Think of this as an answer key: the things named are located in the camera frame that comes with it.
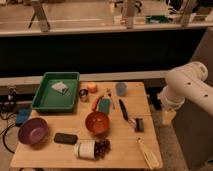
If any green plastic tray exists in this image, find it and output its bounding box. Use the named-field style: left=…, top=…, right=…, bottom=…
left=31, top=72, right=80, bottom=113

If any black rectangular case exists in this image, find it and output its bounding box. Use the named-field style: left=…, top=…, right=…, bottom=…
left=54, top=133, right=78, bottom=145

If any black cable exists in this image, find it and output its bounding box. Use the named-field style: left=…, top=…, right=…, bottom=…
left=0, top=101, right=18, bottom=154

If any small brush with wooden handle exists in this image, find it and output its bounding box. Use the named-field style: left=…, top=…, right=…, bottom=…
left=106, top=88, right=115, bottom=110

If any white cup on side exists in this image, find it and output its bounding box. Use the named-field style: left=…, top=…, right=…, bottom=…
left=73, top=140, right=95, bottom=159

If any black handled brush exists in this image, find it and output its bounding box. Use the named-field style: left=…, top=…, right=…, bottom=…
left=119, top=100, right=144, bottom=132

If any blue box on floor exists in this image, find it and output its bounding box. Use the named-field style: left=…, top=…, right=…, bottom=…
left=15, top=108, right=31, bottom=126

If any orange bowl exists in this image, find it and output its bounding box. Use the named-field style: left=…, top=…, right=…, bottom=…
left=85, top=111, right=110, bottom=135

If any small clear packet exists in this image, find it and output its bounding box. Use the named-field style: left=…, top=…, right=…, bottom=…
left=51, top=82, right=68, bottom=94

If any purple bowl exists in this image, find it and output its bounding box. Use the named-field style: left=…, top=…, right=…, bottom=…
left=18, top=118, right=49, bottom=145

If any orange round fruit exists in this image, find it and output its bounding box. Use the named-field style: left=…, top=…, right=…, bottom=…
left=87, top=82, right=97, bottom=93

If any dark grape bunch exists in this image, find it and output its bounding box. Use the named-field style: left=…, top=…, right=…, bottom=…
left=94, top=139, right=111, bottom=158

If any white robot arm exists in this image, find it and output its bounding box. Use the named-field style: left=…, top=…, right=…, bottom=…
left=158, top=61, right=213, bottom=125

